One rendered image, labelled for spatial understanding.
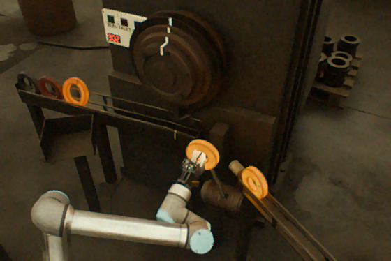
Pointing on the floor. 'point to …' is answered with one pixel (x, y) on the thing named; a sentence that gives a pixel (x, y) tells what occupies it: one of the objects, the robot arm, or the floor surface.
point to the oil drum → (47, 16)
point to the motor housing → (211, 195)
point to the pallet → (336, 70)
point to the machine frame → (267, 77)
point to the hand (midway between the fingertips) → (202, 151)
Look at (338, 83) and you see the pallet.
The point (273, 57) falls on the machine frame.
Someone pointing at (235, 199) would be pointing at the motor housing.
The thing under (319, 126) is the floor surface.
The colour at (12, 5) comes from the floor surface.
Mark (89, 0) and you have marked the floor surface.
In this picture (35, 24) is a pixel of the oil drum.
